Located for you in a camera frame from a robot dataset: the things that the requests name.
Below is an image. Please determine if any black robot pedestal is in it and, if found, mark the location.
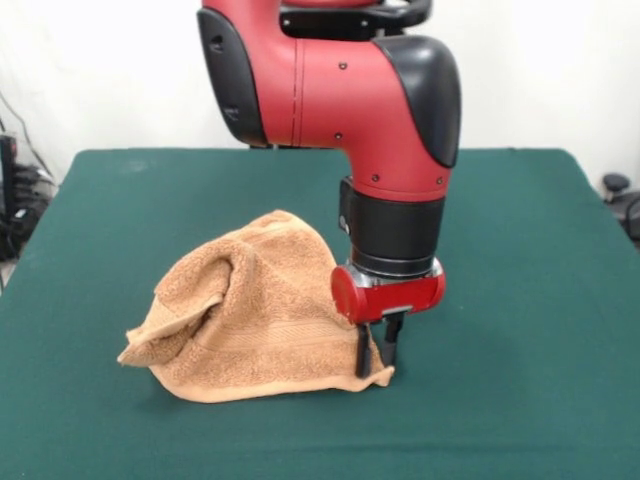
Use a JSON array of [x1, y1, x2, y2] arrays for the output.
[[277, 0, 434, 44]]

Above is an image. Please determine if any dark green table cloth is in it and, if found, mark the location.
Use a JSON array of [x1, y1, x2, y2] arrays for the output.
[[0, 147, 640, 480]]

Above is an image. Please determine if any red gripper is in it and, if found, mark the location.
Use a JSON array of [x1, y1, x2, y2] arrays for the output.
[[330, 257, 447, 379]]

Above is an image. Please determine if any tan terry cloth towel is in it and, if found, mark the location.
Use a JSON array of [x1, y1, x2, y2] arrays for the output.
[[117, 209, 396, 404]]

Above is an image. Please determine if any black cable bundle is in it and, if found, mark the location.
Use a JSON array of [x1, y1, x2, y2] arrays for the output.
[[13, 164, 60, 211]]

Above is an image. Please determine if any black electronics box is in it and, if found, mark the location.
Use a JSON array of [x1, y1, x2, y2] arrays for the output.
[[0, 132, 20, 262]]

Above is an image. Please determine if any grey wall cable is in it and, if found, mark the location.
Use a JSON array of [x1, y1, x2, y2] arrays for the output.
[[0, 92, 56, 181]]

